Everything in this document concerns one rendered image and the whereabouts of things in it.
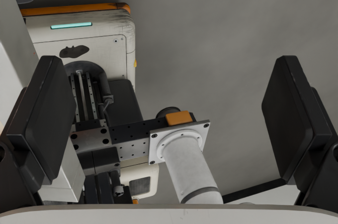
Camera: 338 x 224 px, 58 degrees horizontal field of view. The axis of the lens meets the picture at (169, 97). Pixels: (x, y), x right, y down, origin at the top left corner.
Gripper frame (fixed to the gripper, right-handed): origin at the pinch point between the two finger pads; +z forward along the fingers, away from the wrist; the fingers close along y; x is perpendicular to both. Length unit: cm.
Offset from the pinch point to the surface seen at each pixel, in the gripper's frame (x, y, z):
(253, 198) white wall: -382, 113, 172
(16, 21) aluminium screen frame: -3.9, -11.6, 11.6
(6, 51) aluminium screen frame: -4.8, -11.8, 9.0
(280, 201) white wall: -382, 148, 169
